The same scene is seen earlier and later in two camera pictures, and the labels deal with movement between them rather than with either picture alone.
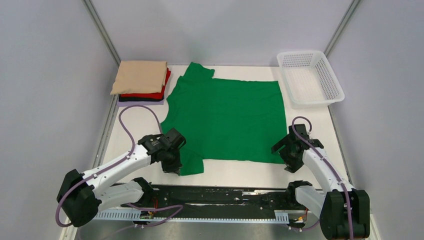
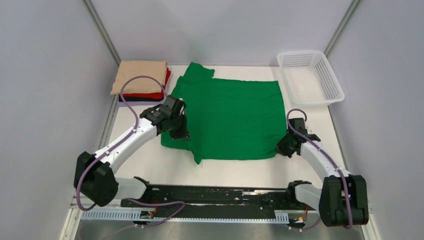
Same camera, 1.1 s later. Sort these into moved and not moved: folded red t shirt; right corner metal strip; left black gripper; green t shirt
Moved: left black gripper
Not moved: folded red t shirt; right corner metal strip; green t shirt
